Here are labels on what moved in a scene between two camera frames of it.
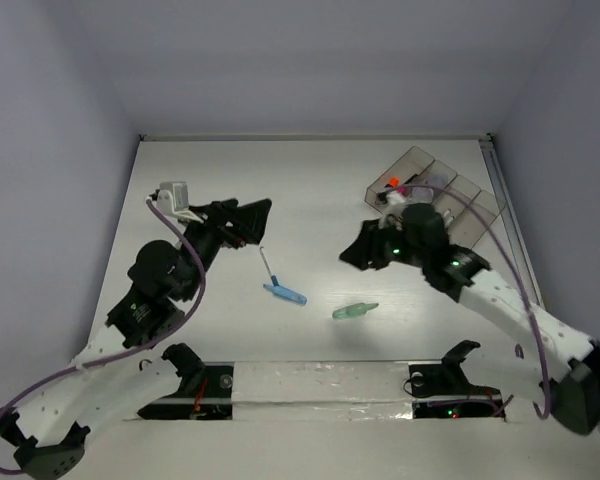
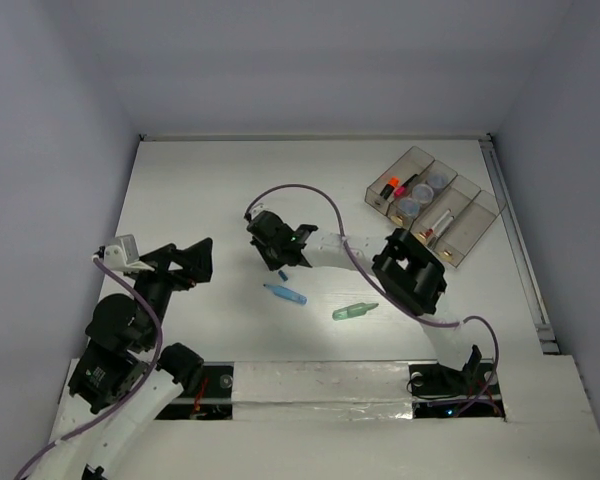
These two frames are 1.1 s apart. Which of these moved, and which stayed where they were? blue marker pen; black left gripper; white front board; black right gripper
Moved: black right gripper; black left gripper
Stayed: white front board; blue marker pen
